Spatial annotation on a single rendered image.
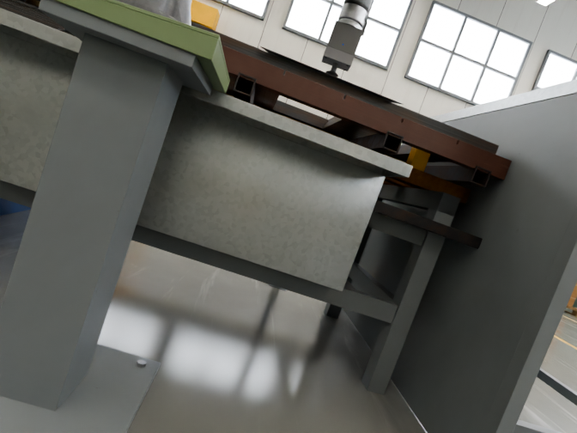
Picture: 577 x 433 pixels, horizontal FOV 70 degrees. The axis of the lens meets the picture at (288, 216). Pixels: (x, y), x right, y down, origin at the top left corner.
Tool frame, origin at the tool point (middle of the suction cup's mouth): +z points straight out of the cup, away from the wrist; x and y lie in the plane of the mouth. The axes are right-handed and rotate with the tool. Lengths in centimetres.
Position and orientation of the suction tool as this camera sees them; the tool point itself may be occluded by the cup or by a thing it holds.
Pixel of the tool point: (330, 79)
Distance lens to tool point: 126.5
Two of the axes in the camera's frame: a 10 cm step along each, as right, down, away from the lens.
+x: 0.1, 0.9, -10.0
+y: -9.4, -3.4, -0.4
